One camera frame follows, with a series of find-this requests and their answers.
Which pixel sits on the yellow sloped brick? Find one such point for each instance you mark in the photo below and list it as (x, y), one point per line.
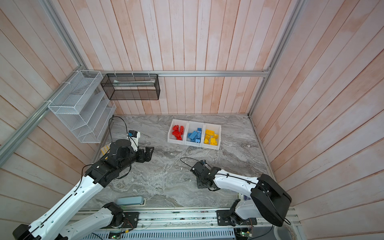
(207, 139)

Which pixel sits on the yellow calculator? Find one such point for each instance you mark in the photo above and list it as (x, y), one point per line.
(105, 149)

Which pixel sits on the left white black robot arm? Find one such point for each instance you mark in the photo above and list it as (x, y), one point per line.
(53, 225)

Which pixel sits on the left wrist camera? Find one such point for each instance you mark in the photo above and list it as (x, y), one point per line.
(134, 136)

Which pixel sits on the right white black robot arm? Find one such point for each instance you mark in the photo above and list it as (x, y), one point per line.
(267, 199)

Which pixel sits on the right white bin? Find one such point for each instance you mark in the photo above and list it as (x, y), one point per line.
(218, 130)

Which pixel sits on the small red brick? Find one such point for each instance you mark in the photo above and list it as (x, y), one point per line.
(179, 137)

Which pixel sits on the black mesh basket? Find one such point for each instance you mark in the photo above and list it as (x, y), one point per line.
(131, 87)

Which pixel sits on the white wire mesh shelf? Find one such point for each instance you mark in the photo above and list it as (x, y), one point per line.
(82, 109)

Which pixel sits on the purple book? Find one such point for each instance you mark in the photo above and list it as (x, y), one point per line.
(244, 197)

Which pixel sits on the middle white bin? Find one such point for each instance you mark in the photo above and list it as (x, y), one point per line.
(192, 126)

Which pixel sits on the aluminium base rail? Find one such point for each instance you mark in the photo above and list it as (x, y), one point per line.
(183, 218)

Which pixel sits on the light blue case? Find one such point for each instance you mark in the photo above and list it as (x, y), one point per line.
(130, 201)

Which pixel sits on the left white bin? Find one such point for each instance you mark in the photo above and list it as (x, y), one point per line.
(171, 137)

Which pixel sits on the white bin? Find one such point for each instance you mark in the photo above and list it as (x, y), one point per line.
(218, 130)
(192, 126)
(171, 137)

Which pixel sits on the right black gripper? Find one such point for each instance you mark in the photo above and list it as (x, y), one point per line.
(198, 182)

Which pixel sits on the yellow long brick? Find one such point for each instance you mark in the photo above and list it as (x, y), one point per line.
(210, 133)

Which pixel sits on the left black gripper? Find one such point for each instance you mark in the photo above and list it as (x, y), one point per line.
(141, 153)

